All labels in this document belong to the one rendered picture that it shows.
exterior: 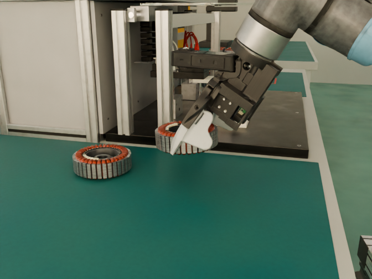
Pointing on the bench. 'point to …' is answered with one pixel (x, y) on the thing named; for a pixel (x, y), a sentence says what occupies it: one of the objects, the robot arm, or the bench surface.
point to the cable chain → (148, 42)
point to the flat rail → (193, 19)
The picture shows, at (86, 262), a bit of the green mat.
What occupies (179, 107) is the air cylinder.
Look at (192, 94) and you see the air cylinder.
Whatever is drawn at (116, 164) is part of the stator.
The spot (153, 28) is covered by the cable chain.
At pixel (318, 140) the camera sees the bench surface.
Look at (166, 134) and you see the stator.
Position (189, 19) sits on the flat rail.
